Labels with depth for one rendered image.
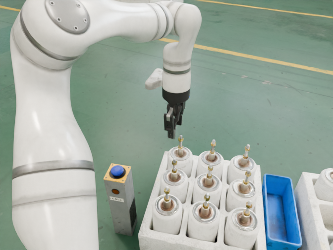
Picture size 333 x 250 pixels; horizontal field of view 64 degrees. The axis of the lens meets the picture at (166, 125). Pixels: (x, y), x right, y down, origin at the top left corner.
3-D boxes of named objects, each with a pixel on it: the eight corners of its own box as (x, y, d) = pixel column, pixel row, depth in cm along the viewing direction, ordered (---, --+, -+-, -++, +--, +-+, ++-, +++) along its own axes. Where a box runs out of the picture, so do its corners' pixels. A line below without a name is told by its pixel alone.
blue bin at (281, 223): (292, 264, 94) (303, 246, 87) (259, 257, 96) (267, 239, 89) (283, 195, 117) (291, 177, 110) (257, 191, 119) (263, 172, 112)
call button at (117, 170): (121, 179, 85) (120, 174, 83) (109, 177, 85) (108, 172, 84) (125, 169, 88) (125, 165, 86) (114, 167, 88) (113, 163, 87)
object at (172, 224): (159, 220, 100) (158, 189, 89) (184, 228, 97) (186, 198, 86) (148, 243, 93) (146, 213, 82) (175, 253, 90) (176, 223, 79)
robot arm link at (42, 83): (4, 18, 39) (1, 195, 32) (25, -26, 33) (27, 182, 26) (66, 37, 46) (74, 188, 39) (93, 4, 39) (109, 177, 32)
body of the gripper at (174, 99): (186, 93, 66) (184, 124, 72) (194, 78, 73) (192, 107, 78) (157, 89, 68) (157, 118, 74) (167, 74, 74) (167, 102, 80)
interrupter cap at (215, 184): (224, 184, 91) (224, 182, 90) (208, 196, 87) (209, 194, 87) (207, 171, 95) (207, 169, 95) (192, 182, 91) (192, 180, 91)
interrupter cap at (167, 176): (178, 166, 97) (178, 165, 97) (189, 181, 92) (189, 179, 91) (159, 174, 94) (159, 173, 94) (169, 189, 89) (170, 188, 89)
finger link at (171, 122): (164, 111, 70) (166, 126, 74) (162, 116, 69) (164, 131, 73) (174, 113, 69) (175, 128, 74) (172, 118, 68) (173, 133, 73)
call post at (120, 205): (132, 236, 102) (124, 183, 83) (114, 233, 103) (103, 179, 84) (138, 220, 108) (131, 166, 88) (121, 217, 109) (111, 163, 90)
